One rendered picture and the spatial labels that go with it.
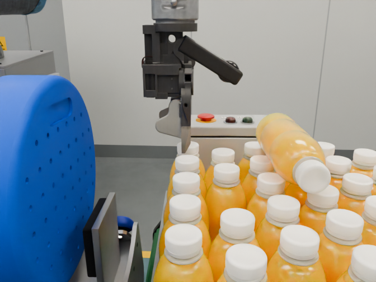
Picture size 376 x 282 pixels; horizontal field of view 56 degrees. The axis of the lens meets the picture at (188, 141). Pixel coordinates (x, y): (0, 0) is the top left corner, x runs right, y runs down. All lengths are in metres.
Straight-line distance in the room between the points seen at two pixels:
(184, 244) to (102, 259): 0.16
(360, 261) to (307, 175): 0.12
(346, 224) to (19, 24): 1.99
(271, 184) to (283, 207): 0.07
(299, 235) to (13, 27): 2.00
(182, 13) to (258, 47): 2.69
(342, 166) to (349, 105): 2.93
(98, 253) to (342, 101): 3.15
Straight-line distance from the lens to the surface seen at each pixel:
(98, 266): 0.50
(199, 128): 0.70
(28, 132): 0.40
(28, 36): 2.18
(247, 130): 0.71
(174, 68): 0.56
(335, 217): 0.44
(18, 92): 0.43
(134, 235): 0.62
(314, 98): 3.40
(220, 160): 0.58
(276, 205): 0.44
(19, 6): 1.09
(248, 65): 3.24
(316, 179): 0.45
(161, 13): 0.56
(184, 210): 0.42
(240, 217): 0.41
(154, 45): 0.58
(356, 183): 0.53
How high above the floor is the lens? 1.30
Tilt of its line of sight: 19 degrees down
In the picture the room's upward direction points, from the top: straight up
